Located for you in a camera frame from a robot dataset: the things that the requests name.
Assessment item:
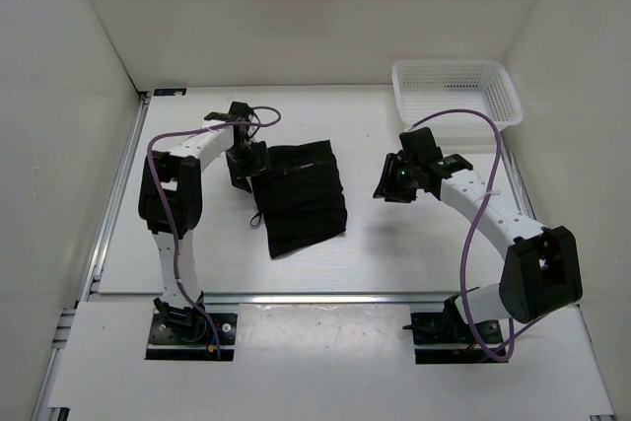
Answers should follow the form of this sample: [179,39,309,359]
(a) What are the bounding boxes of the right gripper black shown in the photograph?
[373,153,420,204]

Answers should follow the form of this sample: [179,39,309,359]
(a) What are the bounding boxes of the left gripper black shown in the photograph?
[225,141,273,193]

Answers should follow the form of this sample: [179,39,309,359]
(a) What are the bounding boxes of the black shorts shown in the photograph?
[251,140,348,258]

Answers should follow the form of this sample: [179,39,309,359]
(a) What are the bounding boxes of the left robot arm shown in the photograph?
[138,115,269,344]

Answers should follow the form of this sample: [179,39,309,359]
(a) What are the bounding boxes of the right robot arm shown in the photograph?
[374,152,584,342]

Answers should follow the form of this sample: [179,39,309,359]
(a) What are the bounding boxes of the small dark label sticker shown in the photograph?
[153,88,187,97]

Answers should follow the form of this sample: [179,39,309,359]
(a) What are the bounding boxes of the white plastic mesh basket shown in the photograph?
[391,59,523,131]

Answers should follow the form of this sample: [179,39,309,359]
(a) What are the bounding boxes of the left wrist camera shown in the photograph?
[204,102,255,122]

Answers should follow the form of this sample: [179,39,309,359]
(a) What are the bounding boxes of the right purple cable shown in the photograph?
[401,108,517,362]

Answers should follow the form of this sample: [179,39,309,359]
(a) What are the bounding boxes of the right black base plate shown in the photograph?
[402,313,494,365]

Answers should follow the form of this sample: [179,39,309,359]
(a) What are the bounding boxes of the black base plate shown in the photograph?
[145,312,238,362]
[402,313,494,365]

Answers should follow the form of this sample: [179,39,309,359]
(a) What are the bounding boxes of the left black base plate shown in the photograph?
[145,312,238,362]

